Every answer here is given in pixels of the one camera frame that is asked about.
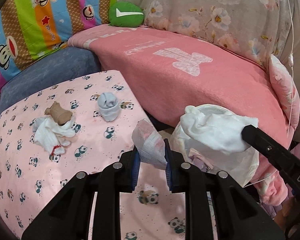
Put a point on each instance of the pink thin cloth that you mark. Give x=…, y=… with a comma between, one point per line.
x=199, y=160

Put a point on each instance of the grey pink mesh cloth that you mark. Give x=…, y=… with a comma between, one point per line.
x=150, y=144

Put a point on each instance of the grey floral bedding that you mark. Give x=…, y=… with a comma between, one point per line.
x=254, y=29

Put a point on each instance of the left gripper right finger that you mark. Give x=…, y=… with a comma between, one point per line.
x=183, y=177

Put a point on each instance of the pink blanket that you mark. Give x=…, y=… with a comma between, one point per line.
x=168, y=71

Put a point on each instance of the pink floral pillow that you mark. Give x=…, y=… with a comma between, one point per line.
x=285, y=89

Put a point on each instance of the white red-trimmed sock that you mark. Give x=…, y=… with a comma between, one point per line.
x=51, y=136

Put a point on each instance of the grey rolled sock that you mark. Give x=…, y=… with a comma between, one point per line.
x=108, y=106

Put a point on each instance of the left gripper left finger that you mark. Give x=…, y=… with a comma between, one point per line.
x=119, y=177

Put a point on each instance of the colourful monkey print quilt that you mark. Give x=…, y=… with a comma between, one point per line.
x=32, y=29

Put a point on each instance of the blue velvet stool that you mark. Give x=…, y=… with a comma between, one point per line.
x=63, y=65

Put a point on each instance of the green checkmark cushion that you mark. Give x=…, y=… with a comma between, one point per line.
x=125, y=14

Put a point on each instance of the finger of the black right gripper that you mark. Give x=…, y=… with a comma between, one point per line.
x=286, y=163

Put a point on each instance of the white cloth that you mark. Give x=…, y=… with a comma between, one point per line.
x=216, y=127

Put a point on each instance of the pink panda print cloth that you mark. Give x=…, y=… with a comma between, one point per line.
x=30, y=178

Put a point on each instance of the tan ribbed sock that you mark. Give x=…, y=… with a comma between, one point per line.
x=60, y=116

